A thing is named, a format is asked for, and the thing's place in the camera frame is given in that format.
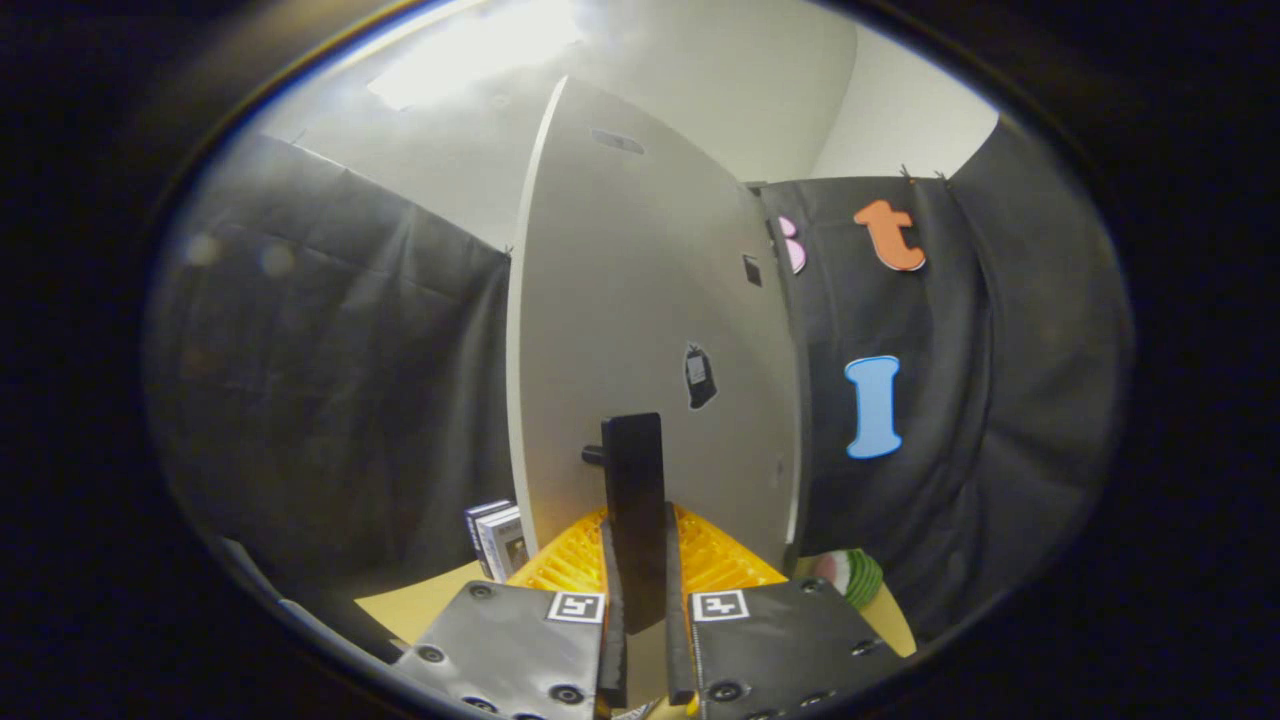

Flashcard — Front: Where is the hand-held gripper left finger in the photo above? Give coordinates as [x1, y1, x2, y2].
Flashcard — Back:
[393, 508, 629, 720]

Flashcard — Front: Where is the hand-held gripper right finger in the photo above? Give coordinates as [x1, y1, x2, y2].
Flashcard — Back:
[664, 503, 906, 720]

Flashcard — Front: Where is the grey shoe cabinet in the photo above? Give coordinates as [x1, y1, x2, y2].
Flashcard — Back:
[746, 180, 814, 573]

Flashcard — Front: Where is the white shoe cabinet door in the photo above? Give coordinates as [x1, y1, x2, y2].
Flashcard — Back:
[505, 75, 804, 641]

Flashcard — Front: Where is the grey printed book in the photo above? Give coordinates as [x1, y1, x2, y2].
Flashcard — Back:
[464, 499, 513, 566]
[478, 506, 532, 583]

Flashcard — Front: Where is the green striped ball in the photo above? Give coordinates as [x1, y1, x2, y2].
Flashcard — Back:
[812, 548, 885, 611]

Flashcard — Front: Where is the ceiling light panel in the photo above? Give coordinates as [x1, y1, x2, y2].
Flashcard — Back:
[365, 0, 586, 111]

